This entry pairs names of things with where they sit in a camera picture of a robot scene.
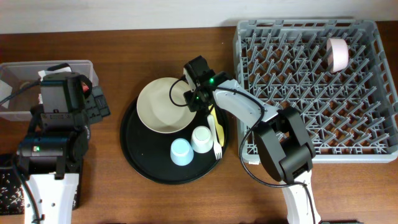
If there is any red snack wrapper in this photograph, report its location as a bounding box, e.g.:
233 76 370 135
81 83 90 93

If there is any beige bowl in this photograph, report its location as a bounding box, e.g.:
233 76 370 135
137 77 196 134

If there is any pink bowl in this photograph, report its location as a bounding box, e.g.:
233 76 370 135
326 38 349 73

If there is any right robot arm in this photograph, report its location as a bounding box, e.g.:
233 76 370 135
183 56 321 223

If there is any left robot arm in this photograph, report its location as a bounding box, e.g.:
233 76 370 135
12 63 111 223

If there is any clear plastic waste bin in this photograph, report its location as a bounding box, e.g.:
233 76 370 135
0 60 100 122

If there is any black rectangular waste tray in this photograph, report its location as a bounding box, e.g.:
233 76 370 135
1 154 81 216

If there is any grey dishwasher rack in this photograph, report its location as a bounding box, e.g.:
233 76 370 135
233 19 397 163

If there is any yellow plastic knife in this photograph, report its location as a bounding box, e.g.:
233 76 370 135
208 105 225 147

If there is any white cup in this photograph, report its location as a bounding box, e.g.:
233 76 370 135
191 126 213 154

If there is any white label on bin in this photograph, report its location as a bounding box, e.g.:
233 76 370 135
0 80 12 101

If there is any white plastic fork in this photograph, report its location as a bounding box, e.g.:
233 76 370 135
207 114 222 160

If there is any light blue cup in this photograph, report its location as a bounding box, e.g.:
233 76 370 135
170 138 194 166

